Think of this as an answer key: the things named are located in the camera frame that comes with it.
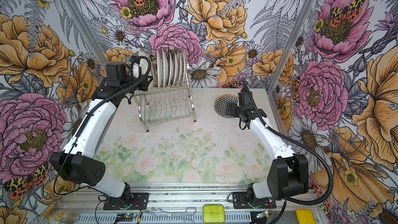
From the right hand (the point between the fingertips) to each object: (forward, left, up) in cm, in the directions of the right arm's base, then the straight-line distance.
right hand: (235, 112), depth 86 cm
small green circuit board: (-44, +54, -18) cm, 72 cm away
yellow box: (-45, -27, -18) cm, 56 cm away
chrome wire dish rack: (+19, +46, -13) cm, 52 cm away
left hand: (+7, +43, +17) cm, 47 cm away
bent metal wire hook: (-43, +39, -18) cm, 60 cm away
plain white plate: (+20, +5, -17) cm, 26 cm away
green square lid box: (-44, +14, -16) cm, 49 cm away
